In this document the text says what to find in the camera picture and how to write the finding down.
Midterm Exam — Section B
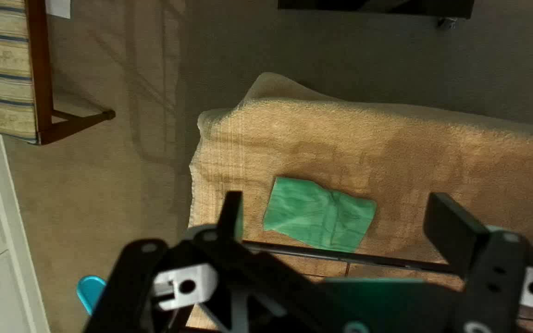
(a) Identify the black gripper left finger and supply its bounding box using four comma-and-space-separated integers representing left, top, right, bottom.
84, 191, 319, 333

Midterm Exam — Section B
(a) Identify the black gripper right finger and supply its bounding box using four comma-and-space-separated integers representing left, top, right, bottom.
423, 191, 533, 333

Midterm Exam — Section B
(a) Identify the teal plastic hanger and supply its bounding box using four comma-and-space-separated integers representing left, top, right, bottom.
76, 274, 108, 316

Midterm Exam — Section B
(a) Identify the green folded cloth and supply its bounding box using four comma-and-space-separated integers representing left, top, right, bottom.
262, 176, 380, 255

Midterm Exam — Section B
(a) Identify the wooden chair striped seat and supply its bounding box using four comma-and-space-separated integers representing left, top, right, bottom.
0, 0, 117, 148

